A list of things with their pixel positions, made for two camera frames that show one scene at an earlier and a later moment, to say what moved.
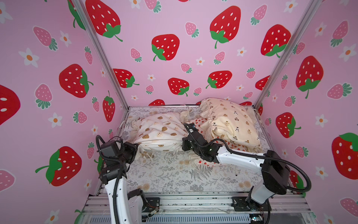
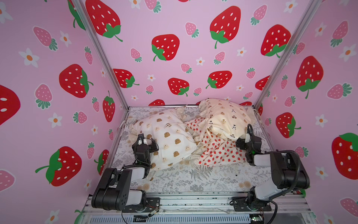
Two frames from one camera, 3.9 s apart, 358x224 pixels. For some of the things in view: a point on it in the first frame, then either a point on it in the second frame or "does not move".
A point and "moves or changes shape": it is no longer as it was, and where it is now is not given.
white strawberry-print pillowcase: x=199 y=125 does not move
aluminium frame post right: x=296 y=35 does not move
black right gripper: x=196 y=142 -> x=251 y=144
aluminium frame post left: x=93 y=35 does not move
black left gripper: x=128 y=147 -> x=151 y=147
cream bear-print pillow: x=231 y=123 moves or changes shape
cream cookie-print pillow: x=162 y=131 moves or changes shape
